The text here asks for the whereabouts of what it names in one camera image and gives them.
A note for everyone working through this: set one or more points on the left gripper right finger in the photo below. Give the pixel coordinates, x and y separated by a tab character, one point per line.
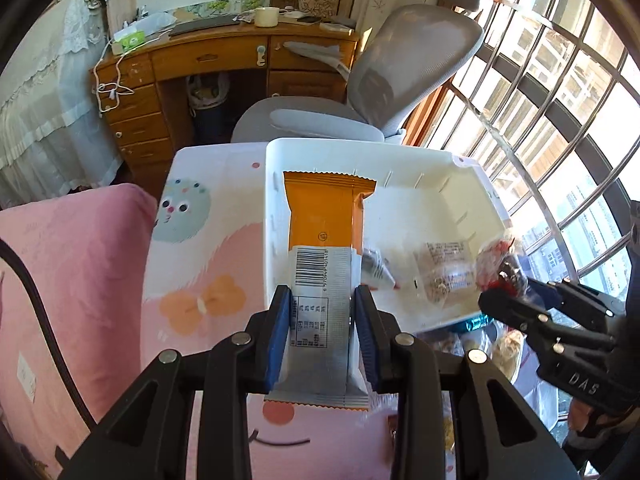
376	331

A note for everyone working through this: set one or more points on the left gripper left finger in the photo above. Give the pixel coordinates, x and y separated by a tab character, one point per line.
269	332

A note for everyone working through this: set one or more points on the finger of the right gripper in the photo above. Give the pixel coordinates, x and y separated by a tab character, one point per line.
515	312
550	295

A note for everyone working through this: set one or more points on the orange grey snack packet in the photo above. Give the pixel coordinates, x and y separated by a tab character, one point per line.
322	269

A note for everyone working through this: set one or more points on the red clear candy packet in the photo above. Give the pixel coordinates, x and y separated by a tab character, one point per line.
498	266

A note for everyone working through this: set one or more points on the small grey snack packet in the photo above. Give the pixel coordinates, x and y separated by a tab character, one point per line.
375	272

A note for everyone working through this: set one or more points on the clear nut snack packet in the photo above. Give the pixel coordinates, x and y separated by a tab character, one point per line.
446	270

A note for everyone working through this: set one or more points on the cartoon print table cloth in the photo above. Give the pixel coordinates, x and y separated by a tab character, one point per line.
205	272

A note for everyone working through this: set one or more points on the white plastic storage bin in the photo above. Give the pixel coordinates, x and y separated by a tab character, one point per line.
421	197

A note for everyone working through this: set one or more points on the metal window security bars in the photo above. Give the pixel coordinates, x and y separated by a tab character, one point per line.
549	108

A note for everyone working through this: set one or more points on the pink bed blanket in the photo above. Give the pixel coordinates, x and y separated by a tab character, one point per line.
86	253

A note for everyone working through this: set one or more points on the grey mesh office chair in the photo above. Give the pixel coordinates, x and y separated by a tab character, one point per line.
416	50

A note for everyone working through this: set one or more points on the wooden desk with drawers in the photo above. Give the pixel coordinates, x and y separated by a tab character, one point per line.
192	89

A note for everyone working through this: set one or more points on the white lace curtain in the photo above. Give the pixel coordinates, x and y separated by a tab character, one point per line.
53	139

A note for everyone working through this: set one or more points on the dark keyboard on desk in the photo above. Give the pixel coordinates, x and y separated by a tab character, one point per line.
203	24

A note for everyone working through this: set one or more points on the white mug on desk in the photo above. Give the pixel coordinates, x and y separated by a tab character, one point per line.
266	16

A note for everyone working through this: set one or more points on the green tissue box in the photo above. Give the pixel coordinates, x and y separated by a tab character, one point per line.
127	43

